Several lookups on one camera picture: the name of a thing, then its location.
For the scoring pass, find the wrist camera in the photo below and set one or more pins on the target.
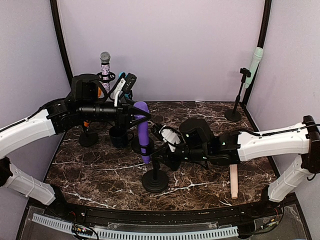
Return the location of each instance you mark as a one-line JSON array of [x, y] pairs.
[[122, 85], [167, 134]]

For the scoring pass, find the purple microphone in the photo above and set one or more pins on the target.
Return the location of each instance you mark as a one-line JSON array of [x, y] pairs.
[[142, 129]]

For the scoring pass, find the black tripod shock-mount stand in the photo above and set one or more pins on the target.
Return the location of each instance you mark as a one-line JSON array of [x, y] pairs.
[[110, 76]]

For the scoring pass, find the left black corner post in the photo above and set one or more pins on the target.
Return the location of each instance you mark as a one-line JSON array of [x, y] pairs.
[[60, 37]]

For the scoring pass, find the mint green microphone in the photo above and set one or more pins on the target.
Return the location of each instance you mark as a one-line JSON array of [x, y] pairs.
[[256, 59]]

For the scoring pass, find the pale pink microphone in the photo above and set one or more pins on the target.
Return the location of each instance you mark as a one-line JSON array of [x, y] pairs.
[[233, 171]]

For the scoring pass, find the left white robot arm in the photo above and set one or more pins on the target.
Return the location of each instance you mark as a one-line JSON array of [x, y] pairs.
[[87, 101]]

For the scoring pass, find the orange microphone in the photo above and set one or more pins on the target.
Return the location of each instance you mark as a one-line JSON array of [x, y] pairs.
[[88, 122]]

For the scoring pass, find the dark blue mug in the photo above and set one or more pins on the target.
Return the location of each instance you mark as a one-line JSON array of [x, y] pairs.
[[120, 137]]

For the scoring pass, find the black round-base stand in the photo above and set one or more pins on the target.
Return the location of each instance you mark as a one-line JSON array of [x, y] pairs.
[[155, 180], [234, 115], [144, 150], [88, 137]]

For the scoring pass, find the black round-base stand, orange mic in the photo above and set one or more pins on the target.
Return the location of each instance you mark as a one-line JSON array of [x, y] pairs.
[[88, 137]]

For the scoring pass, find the teal blue microphone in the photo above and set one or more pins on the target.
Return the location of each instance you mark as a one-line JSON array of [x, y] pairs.
[[126, 95]]

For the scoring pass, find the right black corner post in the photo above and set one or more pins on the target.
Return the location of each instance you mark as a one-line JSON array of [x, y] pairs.
[[260, 43]]

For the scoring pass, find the black front rail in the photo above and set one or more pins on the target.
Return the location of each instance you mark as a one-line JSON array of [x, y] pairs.
[[244, 214]]

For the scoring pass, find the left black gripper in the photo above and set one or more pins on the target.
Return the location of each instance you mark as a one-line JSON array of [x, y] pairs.
[[124, 111]]

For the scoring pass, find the black corner post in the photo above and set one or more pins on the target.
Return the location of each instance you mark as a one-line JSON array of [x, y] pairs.
[[260, 43], [60, 37]]

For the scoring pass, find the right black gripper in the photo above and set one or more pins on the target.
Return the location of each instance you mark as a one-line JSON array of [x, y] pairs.
[[169, 162]]

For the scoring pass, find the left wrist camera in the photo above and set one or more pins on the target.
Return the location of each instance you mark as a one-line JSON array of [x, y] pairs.
[[122, 85]]

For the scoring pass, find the white slotted cable duct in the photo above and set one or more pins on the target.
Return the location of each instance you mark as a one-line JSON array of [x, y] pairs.
[[121, 231]]

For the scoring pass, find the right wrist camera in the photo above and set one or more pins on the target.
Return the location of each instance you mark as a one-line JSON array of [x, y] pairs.
[[167, 134]]

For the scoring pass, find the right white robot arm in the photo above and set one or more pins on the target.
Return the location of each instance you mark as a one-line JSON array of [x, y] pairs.
[[195, 142]]

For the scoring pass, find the silver glitter microphone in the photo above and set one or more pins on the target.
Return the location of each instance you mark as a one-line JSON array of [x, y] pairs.
[[105, 58]]

